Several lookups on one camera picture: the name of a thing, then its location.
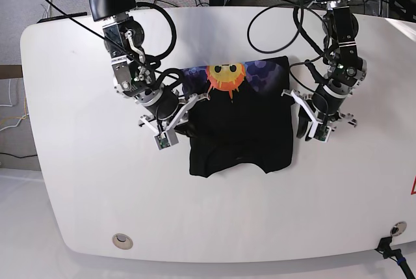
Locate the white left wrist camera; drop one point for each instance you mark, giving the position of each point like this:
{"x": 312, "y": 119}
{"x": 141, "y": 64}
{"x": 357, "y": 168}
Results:
{"x": 310, "y": 125}

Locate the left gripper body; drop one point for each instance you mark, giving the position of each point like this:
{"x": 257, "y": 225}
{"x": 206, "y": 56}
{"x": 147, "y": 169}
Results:
{"x": 346, "y": 70}

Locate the round table grommet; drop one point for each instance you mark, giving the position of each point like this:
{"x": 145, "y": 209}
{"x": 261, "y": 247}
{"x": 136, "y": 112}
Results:
{"x": 398, "y": 229}
{"x": 122, "y": 241}

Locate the red warning sticker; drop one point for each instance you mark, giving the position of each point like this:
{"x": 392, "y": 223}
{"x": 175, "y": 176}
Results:
{"x": 413, "y": 189}

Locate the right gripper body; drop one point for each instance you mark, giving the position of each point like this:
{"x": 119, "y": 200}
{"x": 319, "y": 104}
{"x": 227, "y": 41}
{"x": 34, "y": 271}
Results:
{"x": 136, "y": 74}

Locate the black T-shirt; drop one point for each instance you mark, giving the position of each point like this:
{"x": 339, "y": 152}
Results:
{"x": 246, "y": 120}

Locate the round table grommet right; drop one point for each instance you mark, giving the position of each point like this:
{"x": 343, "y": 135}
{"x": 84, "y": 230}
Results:
{"x": 398, "y": 229}

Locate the black cable clamp plug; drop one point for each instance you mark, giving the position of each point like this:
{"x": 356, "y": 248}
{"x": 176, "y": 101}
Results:
{"x": 384, "y": 248}

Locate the black flat bar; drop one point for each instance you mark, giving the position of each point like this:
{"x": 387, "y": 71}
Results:
{"x": 61, "y": 17}

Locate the round table grommet left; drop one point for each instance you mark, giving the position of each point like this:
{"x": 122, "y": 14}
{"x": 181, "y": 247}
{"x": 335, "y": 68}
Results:
{"x": 122, "y": 241}

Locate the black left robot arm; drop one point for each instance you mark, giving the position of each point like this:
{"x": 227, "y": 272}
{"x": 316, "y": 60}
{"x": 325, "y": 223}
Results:
{"x": 320, "y": 111}

